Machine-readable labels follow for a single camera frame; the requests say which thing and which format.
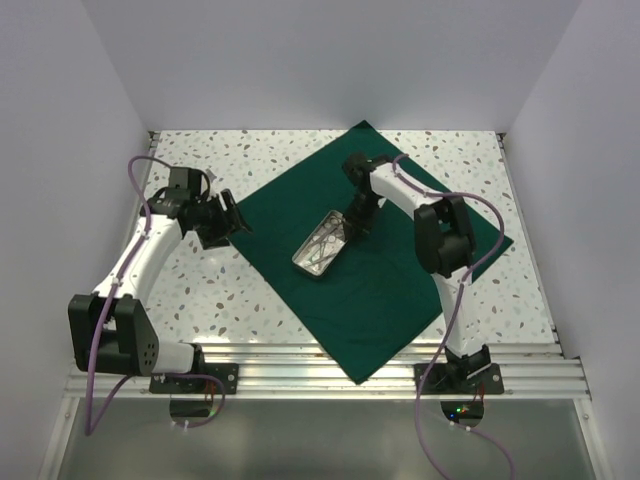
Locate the aluminium rail frame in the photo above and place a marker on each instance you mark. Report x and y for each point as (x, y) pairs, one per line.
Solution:
(296, 415)

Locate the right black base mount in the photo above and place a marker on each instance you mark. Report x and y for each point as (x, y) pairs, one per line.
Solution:
(472, 377)

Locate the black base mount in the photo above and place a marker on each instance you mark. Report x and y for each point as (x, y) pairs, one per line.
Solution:
(196, 396)
(472, 377)

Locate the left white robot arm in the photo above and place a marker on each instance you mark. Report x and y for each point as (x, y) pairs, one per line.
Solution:
(110, 327)

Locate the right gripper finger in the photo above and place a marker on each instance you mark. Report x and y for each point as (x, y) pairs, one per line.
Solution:
(349, 221)
(357, 230)

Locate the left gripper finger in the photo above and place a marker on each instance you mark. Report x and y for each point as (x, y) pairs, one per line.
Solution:
(233, 215)
(211, 241)

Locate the metal instrument tray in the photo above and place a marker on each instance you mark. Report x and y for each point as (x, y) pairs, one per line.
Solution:
(320, 270)

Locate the silver surgical scissors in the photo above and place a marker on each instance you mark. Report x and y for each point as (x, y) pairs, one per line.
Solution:
(329, 231)

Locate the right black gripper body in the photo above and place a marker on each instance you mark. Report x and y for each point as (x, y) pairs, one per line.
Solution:
(365, 205)

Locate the green surgical drape cloth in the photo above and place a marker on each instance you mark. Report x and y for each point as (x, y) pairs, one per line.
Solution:
(375, 298)

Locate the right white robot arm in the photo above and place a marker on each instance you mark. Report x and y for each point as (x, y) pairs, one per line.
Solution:
(444, 243)

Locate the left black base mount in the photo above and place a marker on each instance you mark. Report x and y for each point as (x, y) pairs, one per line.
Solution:
(196, 396)

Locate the silver forceps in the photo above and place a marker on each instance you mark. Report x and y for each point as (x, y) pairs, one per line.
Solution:
(311, 257)

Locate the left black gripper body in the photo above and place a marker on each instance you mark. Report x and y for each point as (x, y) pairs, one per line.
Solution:
(211, 218)

